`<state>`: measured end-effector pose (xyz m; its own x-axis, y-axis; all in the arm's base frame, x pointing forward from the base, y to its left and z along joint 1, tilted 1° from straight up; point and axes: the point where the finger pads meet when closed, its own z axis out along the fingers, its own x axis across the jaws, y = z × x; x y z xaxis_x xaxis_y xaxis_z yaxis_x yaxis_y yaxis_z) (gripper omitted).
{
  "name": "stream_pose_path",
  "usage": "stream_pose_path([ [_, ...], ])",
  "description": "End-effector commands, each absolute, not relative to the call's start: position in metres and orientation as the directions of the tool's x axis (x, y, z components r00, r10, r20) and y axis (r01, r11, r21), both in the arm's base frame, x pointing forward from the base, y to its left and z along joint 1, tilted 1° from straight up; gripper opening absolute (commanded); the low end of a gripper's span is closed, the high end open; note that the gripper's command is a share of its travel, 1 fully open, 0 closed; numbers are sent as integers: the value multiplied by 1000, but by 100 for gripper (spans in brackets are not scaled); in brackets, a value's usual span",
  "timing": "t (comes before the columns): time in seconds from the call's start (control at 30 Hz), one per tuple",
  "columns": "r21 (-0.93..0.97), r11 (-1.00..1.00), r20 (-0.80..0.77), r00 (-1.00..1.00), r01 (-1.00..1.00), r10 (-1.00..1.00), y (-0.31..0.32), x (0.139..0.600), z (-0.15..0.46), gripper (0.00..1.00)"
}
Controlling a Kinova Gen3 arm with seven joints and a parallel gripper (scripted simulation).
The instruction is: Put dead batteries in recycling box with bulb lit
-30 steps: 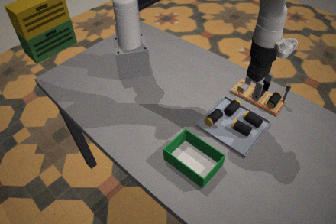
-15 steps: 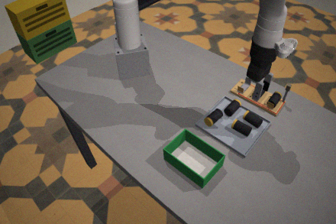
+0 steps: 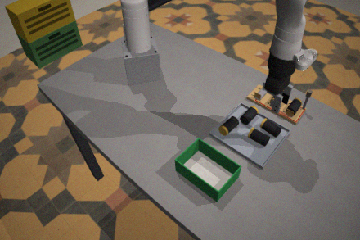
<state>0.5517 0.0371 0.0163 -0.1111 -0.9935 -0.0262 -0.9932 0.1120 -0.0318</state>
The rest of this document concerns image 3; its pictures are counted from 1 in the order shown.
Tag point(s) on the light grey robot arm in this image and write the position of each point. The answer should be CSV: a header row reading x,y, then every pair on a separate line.
x,y
289,27

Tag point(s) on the wooden battery holder board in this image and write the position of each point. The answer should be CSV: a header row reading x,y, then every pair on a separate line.
x,y
263,100

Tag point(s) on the green open-top box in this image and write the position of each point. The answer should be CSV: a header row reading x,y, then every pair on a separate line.
x,y
214,169

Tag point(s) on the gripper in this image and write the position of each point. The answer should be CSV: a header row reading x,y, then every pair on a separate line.
x,y
284,58

